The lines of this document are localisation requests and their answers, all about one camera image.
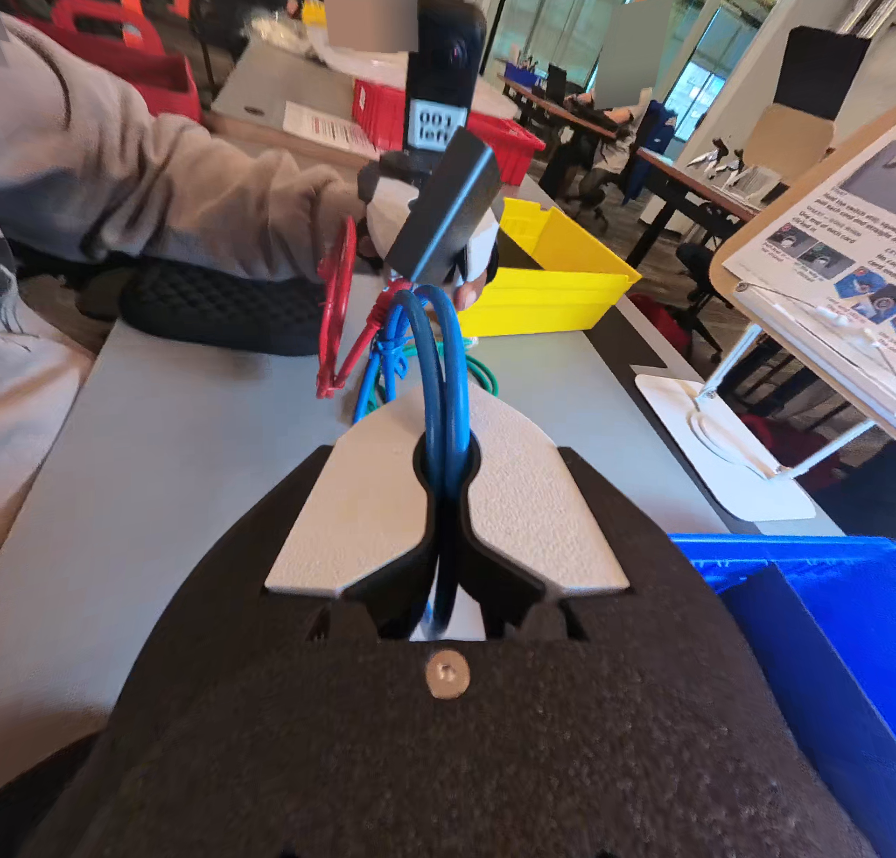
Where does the black cable coupler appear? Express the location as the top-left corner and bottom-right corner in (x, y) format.
(384, 126), (504, 288)

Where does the red ethernet cable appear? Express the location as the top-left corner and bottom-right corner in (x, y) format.
(315, 215), (414, 400)

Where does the green ethernet cable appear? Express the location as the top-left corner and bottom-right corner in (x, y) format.
(364, 336), (499, 411)

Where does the red plastic crate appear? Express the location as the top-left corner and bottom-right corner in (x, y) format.
(352, 77), (546, 187)

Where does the black quilted wrist cushion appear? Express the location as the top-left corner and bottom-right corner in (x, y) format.
(119, 256), (330, 357)

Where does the red tote basket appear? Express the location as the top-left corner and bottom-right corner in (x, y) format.
(24, 0), (204, 124)

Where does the white wire document stand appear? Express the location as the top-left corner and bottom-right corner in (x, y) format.
(633, 322), (896, 523)

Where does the paper with red label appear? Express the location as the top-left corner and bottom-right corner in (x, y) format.
(283, 100), (382, 159)

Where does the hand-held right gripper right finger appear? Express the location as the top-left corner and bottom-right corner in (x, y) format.
(454, 382), (630, 639)

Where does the person's left forearm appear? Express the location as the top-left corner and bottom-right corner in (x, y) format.
(0, 14), (368, 285)

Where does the black office chair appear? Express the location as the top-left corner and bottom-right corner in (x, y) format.
(675, 242), (725, 355)

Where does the blue plastic bin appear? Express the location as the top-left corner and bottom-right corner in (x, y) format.
(668, 534), (896, 858)

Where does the wooden office table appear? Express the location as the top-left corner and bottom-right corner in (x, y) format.
(500, 74), (620, 141)
(626, 147), (767, 267)

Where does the cardboard piece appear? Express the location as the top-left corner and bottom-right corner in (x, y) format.
(742, 102), (837, 169)

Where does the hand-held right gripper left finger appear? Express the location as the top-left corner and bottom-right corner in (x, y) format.
(265, 389), (441, 640)

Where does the blue ethernet cable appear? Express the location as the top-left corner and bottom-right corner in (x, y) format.
(352, 284), (471, 638)

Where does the printed instruction sheet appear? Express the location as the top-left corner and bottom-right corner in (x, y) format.
(721, 130), (896, 383)

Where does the black upright panel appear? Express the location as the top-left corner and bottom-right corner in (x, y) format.
(777, 25), (872, 120)

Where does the person's torso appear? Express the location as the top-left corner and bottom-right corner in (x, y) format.
(0, 228), (95, 544)

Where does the yellow plastic bin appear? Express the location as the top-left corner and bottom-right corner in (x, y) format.
(458, 197), (642, 338)

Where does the wooden display board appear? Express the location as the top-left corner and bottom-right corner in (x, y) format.
(709, 109), (896, 446)

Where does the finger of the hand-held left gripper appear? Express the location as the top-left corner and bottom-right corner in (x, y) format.
(462, 222), (501, 286)

